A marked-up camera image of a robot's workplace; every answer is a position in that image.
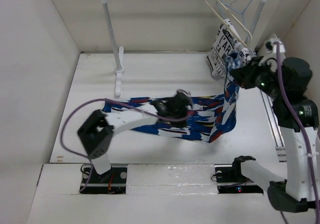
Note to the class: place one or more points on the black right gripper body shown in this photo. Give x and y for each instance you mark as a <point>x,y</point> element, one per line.
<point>264,79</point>

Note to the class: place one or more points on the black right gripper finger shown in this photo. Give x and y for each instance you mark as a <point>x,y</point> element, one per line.
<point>252,63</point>
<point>240,75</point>

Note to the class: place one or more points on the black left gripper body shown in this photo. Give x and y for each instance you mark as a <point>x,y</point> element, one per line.
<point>178,124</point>

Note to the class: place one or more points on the blue red white patterned trousers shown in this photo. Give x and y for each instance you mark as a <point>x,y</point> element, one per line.
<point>214,115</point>

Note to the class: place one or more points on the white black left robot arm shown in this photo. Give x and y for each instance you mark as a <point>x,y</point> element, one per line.
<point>98,130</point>

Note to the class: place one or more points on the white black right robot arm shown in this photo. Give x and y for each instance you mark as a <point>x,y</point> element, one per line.
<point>297,118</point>

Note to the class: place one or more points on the black white newspaper print garment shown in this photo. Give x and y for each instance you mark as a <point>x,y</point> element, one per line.
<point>224,44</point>

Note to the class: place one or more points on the light blue wire hanger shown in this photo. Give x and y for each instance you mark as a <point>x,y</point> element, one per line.
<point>242,14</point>

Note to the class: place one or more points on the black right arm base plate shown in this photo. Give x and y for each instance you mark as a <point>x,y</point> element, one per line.
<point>230,183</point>

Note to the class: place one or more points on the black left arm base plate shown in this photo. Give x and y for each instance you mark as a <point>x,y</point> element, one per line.
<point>112,182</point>

